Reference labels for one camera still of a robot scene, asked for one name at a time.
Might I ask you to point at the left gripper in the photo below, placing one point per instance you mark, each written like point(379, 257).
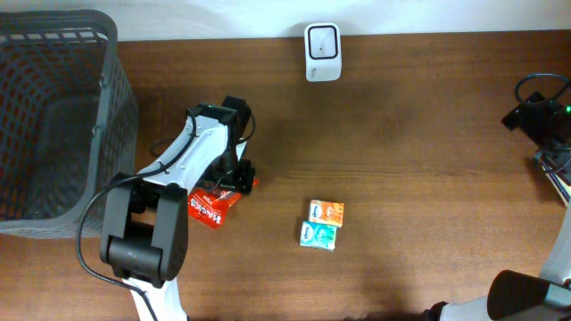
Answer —
point(244, 176)

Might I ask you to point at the red Hacks candy bag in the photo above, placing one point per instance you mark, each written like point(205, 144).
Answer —
point(210, 204)

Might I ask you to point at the teal tissue pack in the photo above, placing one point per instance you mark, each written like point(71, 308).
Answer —
point(319, 236)

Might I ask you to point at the orange tissue pack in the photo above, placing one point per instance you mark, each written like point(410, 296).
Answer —
point(328, 213)

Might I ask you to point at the yellow snack bag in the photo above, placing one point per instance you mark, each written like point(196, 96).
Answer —
point(559, 176)

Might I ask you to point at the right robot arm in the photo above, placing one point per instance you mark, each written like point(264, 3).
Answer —
point(545, 294)

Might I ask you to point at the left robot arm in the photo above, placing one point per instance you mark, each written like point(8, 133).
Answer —
point(144, 238)

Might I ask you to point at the white barcode scanner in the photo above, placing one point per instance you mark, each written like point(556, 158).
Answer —
point(323, 54)

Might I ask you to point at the grey plastic mesh basket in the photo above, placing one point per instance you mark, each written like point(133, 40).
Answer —
point(69, 121)

